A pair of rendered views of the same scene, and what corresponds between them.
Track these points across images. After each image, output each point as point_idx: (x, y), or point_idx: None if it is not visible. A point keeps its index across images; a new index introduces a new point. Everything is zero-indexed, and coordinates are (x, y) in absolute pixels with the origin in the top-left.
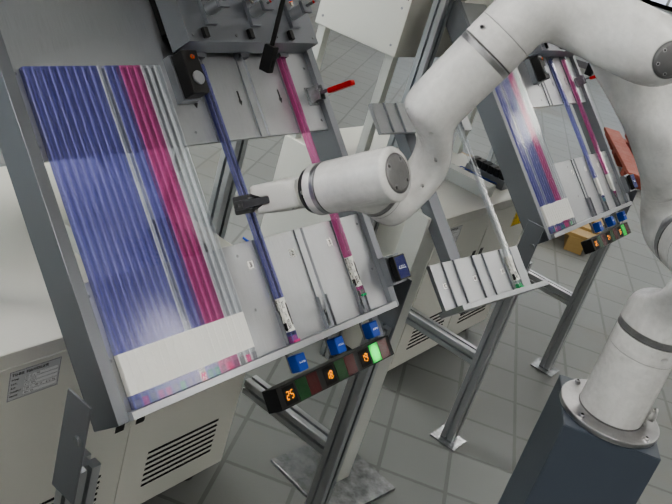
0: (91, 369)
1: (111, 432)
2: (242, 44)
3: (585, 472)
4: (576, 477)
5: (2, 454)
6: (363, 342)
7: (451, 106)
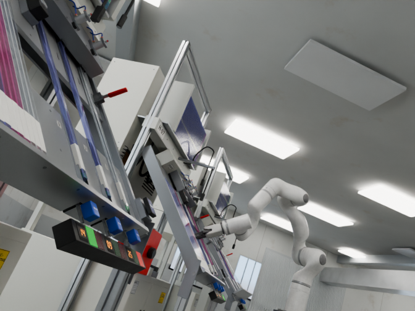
0: (191, 255)
1: None
2: (188, 195)
3: None
4: None
5: None
6: (210, 303)
7: (262, 204)
